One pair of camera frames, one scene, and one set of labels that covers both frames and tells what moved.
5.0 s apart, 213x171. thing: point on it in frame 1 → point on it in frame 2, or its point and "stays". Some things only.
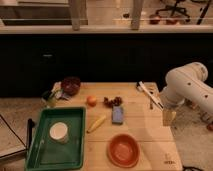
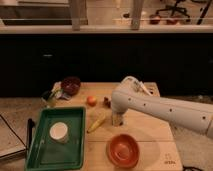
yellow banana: (96, 124) stays
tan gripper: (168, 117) → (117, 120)
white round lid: (59, 132) stays
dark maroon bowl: (71, 85) stays
